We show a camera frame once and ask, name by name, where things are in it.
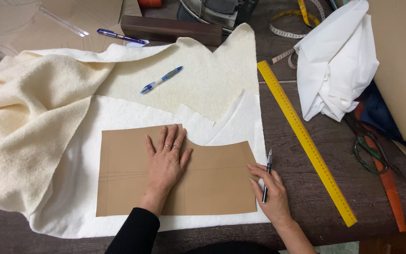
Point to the person's left hand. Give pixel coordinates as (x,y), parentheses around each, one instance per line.
(166,165)

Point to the person's right hand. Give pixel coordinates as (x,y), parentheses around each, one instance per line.
(276,197)

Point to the black pen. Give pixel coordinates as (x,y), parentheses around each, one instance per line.
(268,167)

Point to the brown paper pattern piece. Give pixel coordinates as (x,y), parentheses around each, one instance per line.
(213,183)

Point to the long yellow ruler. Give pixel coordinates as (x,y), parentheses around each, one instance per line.
(305,139)

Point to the person's black top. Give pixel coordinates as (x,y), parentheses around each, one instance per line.
(231,247)

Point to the blue and grey pen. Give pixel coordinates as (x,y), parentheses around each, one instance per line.
(161,80)

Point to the white batting fabric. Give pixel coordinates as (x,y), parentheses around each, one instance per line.
(83,141)

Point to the orange strip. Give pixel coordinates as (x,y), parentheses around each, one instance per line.
(393,197)

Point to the small white paper scrap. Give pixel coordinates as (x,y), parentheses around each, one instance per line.
(137,43)

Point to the dark blue fabric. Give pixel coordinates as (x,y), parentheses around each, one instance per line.
(382,120)

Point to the dark brown wooden block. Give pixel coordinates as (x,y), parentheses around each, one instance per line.
(171,30)

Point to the dark blue pen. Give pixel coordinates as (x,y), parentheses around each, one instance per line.
(120,36)

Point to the crumpled white cloth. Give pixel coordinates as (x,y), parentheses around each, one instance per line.
(333,67)

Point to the cream fleece fabric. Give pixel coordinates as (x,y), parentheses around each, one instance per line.
(30,116)

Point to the orange thread spool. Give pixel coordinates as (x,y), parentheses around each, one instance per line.
(150,2)

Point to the grey iron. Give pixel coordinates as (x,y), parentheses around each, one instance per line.
(220,10)

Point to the clear plastic ruler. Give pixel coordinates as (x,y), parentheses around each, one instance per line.
(63,21)

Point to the brown cardboard roll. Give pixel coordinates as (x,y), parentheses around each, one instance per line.
(404,63)

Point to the yellow and white measuring tape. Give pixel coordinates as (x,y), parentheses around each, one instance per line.
(303,12)

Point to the brown cardboard pattern sheets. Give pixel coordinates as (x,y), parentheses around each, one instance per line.
(23,21)

